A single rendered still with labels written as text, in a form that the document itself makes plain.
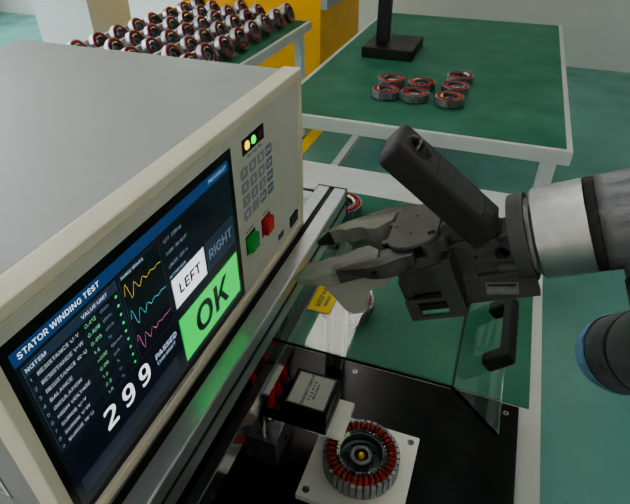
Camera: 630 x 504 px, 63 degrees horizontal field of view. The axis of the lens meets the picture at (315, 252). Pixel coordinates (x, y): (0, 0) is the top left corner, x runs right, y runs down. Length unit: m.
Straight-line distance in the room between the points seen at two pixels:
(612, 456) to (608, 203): 1.62
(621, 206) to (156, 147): 0.35
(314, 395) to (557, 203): 0.43
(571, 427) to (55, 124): 1.81
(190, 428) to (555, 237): 0.33
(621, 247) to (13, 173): 0.44
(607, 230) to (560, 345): 1.86
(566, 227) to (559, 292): 2.11
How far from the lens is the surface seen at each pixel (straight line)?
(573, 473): 1.91
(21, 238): 0.36
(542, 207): 0.43
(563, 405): 2.06
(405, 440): 0.87
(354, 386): 0.94
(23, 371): 0.33
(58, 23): 4.54
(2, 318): 0.30
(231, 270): 0.52
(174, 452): 0.46
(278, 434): 0.81
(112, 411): 0.41
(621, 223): 0.42
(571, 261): 0.43
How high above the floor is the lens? 1.49
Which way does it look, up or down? 36 degrees down
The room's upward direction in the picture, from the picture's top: straight up
